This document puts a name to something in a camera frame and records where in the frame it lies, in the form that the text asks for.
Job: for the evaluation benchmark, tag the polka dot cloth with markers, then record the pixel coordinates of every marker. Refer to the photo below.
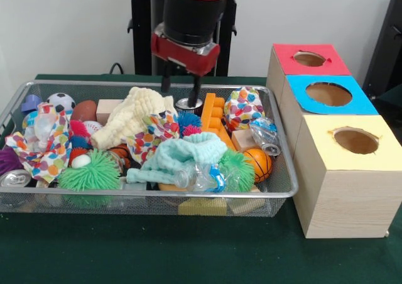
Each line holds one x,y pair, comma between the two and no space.
244,107

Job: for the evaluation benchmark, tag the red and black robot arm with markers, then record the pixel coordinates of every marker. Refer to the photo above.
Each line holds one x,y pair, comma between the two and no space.
195,10

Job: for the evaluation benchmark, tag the heart print cloth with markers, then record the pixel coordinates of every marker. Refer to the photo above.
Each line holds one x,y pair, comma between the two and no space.
41,146

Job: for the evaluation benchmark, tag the green spiky ball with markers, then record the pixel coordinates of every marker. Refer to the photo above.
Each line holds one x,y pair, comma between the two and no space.
240,171

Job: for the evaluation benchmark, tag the wooden box with three holes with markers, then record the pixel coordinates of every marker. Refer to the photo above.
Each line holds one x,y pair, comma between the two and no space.
345,196

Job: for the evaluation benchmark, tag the orange toy block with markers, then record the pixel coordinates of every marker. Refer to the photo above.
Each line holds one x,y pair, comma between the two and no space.
217,124

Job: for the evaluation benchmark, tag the orange mini basketball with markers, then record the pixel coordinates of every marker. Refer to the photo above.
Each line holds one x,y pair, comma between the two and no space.
258,163

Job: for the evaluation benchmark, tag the light teal waffle cloth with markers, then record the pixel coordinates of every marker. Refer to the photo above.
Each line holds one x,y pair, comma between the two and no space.
182,158

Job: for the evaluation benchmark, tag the black panel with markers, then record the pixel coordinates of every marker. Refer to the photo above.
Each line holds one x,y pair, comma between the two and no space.
388,45

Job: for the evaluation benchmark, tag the green fuzzy monster toy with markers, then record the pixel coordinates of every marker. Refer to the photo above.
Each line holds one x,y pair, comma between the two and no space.
94,176

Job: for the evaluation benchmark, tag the white colourful print cloth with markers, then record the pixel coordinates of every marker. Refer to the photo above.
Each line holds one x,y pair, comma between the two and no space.
152,136

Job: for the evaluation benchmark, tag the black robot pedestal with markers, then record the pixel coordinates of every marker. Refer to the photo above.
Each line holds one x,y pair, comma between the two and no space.
141,32

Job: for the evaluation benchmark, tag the blue spiky ball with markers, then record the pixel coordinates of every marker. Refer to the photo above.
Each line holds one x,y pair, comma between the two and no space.
188,120

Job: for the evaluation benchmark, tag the cream waffle cloth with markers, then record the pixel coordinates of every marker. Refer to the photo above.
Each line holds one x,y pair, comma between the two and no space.
132,117

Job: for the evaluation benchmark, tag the dark green tablecloth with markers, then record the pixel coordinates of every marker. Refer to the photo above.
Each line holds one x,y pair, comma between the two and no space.
188,252

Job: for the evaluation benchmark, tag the small soccer ball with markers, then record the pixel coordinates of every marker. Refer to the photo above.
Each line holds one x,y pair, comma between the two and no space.
61,102

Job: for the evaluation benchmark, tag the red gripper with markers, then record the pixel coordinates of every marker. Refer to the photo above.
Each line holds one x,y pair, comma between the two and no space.
185,54

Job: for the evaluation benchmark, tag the brown toy football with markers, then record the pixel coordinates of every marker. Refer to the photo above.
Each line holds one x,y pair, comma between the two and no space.
83,110

